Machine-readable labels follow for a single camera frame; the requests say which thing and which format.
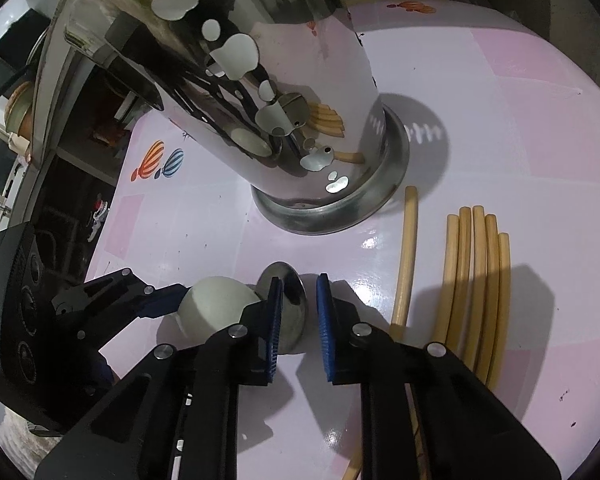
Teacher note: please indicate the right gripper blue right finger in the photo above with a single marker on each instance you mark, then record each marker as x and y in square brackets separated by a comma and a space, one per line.
[326, 323]

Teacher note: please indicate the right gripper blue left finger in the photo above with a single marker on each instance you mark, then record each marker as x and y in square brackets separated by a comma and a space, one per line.
[273, 311]

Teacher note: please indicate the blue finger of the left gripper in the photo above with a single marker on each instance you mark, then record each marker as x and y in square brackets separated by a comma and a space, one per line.
[156, 303]

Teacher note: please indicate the stainless steel spoon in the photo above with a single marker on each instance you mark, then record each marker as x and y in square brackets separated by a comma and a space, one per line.
[295, 306]

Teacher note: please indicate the lone bamboo chopstick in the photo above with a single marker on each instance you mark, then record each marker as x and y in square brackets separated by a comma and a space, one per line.
[404, 285]

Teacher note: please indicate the steel perforated utensil holder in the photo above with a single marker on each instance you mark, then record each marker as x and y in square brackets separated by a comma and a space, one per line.
[281, 91]

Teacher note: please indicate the brown ceramic bowl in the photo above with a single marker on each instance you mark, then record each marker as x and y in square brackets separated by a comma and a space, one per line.
[18, 114]

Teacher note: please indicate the black box appliance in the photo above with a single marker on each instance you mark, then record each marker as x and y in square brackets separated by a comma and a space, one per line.
[18, 41]

